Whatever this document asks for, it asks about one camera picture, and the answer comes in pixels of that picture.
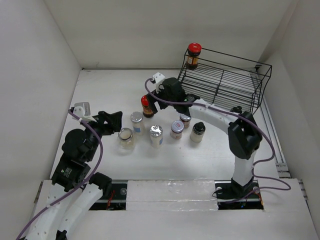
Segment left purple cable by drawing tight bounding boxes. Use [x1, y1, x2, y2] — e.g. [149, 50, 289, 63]
[15, 109, 105, 240]

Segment black cap seasoning bottle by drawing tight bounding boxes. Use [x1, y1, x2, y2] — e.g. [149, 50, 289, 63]
[190, 122, 206, 143]

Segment black wire rack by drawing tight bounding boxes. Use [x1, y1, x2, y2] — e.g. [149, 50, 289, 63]
[177, 48, 273, 114]

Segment glass jar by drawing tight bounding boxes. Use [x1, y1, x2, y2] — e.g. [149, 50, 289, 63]
[118, 127, 135, 155]

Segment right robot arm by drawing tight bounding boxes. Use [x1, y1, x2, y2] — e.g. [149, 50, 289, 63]
[146, 77, 263, 200]

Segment white lid paste jar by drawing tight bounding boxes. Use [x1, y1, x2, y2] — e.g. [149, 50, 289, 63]
[170, 120, 185, 140]
[179, 113, 192, 129]

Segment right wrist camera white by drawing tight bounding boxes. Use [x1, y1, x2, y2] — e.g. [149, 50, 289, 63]
[151, 72, 166, 93]

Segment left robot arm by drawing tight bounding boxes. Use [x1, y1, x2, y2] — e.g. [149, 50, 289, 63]
[24, 102, 123, 240]

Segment silver lid spice bottle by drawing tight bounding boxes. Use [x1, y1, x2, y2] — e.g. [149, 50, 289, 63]
[130, 111, 145, 136]

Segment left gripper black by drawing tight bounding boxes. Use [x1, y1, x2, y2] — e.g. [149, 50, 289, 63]
[81, 110, 122, 160]

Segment purple cable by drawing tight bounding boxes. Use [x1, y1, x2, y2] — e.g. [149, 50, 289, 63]
[144, 77, 292, 203]
[15, 109, 105, 240]

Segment foil lid spice bottle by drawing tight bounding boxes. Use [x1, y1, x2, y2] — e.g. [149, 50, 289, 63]
[149, 124, 163, 149]

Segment red lid sauce jar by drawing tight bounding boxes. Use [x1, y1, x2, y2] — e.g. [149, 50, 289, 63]
[140, 95, 154, 118]
[186, 42, 202, 70]

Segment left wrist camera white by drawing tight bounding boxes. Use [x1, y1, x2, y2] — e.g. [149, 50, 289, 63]
[72, 102, 95, 122]

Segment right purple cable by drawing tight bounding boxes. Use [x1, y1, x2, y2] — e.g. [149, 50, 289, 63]
[144, 77, 292, 203]

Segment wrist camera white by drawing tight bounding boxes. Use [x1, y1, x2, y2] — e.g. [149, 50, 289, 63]
[151, 72, 166, 93]
[72, 102, 95, 122]

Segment metal base rail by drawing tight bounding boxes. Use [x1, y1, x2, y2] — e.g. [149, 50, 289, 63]
[90, 179, 264, 212]

